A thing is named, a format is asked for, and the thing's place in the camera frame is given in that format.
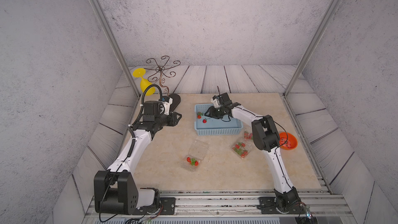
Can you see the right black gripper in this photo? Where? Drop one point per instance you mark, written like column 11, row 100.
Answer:
column 211, row 113

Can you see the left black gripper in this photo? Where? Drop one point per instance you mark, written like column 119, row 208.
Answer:
column 172, row 118

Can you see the light blue plastic basket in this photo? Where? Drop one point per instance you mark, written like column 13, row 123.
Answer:
column 226, row 126

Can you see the red strawberry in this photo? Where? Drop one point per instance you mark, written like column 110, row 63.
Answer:
column 248, row 135

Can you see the clear clamshell container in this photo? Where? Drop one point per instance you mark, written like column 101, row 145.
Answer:
column 197, row 150
column 244, row 141
column 248, row 130

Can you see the strawberries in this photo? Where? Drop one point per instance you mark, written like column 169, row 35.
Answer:
column 192, row 161
column 241, row 149

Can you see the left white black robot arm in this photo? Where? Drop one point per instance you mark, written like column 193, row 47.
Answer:
column 115, row 191

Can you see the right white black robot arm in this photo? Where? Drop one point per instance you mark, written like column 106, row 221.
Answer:
column 266, row 138

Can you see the strawberry cluster left basket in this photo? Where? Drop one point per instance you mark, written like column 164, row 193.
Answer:
column 202, row 117

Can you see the yellow plastic wine glass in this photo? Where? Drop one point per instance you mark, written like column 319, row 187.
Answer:
column 144, row 84

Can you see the orange plastic bowl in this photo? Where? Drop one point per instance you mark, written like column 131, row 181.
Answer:
column 287, row 141

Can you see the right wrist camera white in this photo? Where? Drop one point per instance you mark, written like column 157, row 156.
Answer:
column 221, row 100

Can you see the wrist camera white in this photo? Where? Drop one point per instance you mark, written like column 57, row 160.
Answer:
column 165, row 105
column 221, row 100

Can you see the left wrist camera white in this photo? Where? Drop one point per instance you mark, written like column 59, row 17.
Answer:
column 165, row 105

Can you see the bronze wire glass rack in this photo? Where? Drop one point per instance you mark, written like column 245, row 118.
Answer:
column 162, row 71

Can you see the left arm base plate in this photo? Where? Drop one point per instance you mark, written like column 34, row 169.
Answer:
column 162, row 206

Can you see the aluminium mounting rail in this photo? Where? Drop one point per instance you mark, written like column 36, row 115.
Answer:
column 253, row 204

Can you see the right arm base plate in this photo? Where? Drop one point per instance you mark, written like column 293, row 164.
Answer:
column 274, row 205

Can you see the left aluminium frame post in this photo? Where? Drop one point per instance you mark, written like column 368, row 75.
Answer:
column 97, row 8

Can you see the aluminium frame post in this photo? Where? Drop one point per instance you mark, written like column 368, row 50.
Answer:
column 97, row 8
column 321, row 28

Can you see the right aluminium frame post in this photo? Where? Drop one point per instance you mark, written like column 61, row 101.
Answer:
column 321, row 28

